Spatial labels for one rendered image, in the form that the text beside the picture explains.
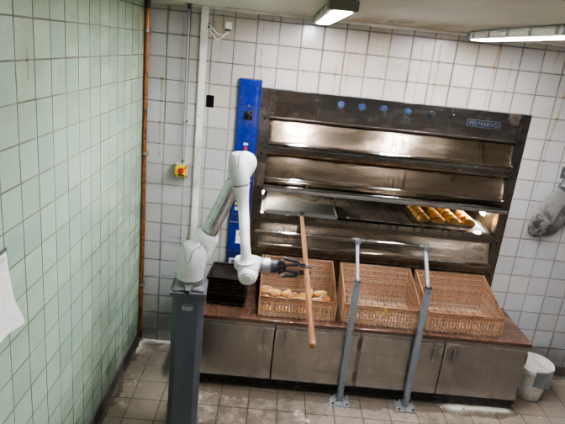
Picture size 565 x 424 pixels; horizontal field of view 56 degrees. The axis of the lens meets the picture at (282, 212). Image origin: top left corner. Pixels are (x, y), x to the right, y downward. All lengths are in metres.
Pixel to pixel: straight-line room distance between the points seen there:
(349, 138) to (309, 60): 0.62
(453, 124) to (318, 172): 1.04
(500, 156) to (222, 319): 2.33
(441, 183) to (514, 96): 0.79
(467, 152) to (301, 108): 1.25
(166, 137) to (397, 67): 1.72
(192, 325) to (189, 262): 0.39
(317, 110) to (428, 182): 0.99
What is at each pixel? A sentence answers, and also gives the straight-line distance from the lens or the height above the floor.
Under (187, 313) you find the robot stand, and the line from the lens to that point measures 3.16.
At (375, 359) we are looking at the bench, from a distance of 3.95.
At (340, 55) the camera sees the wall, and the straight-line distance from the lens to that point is 3.83.
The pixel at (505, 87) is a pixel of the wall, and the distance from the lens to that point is 4.12.
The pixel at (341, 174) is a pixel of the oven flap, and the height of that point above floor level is 1.53.
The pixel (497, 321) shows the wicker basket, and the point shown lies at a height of 0.70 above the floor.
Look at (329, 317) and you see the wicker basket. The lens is 3.80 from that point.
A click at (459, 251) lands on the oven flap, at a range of 4.32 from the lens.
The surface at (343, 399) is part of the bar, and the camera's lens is 4.08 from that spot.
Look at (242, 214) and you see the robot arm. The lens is 2.92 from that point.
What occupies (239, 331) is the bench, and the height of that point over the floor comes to 0.47.
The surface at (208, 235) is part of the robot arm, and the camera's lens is 3.19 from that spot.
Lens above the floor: 2.39
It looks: 17 degrees down
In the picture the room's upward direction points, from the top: 6 degrees clockwise
